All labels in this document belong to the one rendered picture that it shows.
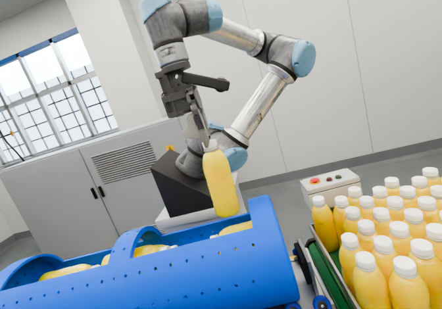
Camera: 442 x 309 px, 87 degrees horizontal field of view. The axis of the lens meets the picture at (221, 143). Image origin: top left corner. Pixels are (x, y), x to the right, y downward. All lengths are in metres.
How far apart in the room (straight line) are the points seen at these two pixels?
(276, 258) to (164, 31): 0.58
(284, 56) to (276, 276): 0.65
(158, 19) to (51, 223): 2.95
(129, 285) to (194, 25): 0.66
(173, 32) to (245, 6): 2.77
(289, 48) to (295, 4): 2.51
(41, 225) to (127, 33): 2.44
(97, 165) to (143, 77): 1.28
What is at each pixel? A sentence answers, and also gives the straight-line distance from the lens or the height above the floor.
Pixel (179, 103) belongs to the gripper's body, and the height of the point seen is 1.56.
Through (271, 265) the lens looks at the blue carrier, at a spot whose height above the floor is 1.14.
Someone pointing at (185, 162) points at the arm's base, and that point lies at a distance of 0.96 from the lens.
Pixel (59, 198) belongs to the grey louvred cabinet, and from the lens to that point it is 3.06.
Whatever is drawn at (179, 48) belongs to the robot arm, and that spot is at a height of 1.68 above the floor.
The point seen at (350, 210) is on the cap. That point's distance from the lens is 0.83.
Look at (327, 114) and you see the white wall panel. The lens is 3.39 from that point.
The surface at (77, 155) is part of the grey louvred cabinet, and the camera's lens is 2.69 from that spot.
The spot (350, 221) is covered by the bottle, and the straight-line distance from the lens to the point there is 0.84.
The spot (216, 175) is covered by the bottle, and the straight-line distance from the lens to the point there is 0.59.
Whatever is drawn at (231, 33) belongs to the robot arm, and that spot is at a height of 1.72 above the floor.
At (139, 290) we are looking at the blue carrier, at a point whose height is 1.15.
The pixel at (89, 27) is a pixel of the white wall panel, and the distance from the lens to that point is 3.63.
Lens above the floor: 1.56
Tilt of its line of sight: 13 degrees down
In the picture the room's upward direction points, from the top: 18 degrees counter-clockwise
